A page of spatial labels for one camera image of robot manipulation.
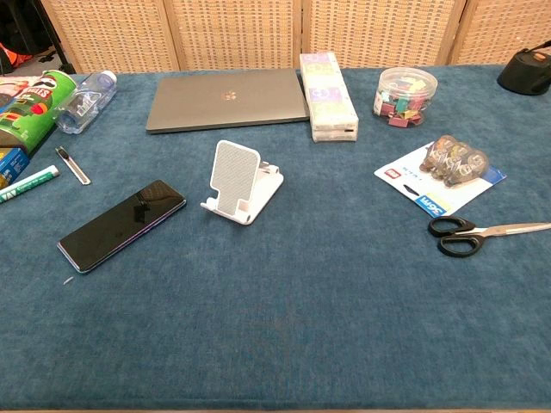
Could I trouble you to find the black smartphone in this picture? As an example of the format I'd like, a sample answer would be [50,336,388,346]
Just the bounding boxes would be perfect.
[57,179,188,274]

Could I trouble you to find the white folding phone stand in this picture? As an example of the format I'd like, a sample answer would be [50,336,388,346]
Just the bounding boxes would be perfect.
[200,139,285,227]

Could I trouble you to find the grey laptop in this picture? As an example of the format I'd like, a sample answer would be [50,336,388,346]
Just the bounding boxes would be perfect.
[145,68,311,134]

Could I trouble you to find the blue tablecloth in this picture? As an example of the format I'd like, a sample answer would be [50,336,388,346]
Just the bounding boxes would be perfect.
[0,64,551,412]

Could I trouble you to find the wrapped tissue pack bundle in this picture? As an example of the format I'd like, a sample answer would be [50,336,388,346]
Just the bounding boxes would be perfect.
[299,51,360,143]

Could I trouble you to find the clear jar of binder clips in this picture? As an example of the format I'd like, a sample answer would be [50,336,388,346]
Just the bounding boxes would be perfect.
[372,67,439,129]

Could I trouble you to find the wicker folding screen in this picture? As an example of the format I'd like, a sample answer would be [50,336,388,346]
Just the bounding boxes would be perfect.
[40,0,551,75]

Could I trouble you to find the correction tape blister pack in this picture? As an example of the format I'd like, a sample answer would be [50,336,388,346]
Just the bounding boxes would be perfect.
[373,134,508,217]

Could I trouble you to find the silver utility knife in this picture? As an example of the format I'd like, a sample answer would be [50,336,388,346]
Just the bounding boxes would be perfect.
[54,145,92,186]

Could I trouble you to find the clear plastic water bottle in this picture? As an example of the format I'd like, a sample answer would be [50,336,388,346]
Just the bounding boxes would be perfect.
[54,70,118,135]

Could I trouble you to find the green and white marker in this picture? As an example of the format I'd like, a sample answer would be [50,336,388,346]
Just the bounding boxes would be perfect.
[0,164,60,205]

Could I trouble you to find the green Pringles can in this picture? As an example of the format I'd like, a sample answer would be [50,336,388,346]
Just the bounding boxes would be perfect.
[0,70,77,156]

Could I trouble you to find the blue cardboard box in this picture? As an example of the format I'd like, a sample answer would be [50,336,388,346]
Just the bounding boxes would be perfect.
[0,147,31,190]

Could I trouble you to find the black pouch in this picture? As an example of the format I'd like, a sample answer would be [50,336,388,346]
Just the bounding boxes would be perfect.
[497,40,551,96]

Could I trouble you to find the white and red snack packet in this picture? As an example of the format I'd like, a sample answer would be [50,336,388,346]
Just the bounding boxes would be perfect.
[0,76,44,108]

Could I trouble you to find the orange fabric item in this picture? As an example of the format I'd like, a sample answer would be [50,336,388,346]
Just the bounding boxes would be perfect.
[0,41,34,70]

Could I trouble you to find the black-handled scissors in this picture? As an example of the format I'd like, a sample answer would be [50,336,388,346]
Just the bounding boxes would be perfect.
[427,216,551,258]

